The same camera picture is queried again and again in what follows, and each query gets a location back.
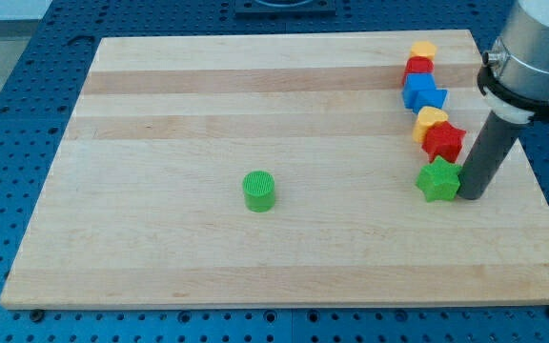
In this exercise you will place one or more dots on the light wooden board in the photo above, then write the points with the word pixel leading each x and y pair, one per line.
pixel 143 207

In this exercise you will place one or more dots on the green star block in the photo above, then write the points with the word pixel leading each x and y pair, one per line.
pixel 439 180

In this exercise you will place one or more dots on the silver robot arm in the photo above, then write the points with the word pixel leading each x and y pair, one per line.
pixel 514 81

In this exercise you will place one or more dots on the yellow heart block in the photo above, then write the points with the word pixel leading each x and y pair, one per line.
pixel 427 117

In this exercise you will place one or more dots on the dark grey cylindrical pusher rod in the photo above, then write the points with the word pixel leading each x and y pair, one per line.
pixel 495 139

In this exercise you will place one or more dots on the red star block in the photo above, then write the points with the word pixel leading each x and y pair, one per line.
pixel 443 140

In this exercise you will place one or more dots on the blue cube block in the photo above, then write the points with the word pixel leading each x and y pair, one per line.
pixel 414 83

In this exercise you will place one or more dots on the yellow hexagon block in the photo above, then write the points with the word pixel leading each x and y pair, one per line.
pixel 424 49

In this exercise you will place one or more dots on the red pentagon block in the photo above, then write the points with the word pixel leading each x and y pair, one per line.
pixel 417 64

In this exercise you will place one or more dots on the green cylinder block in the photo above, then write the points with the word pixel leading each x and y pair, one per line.
pixel 259 191

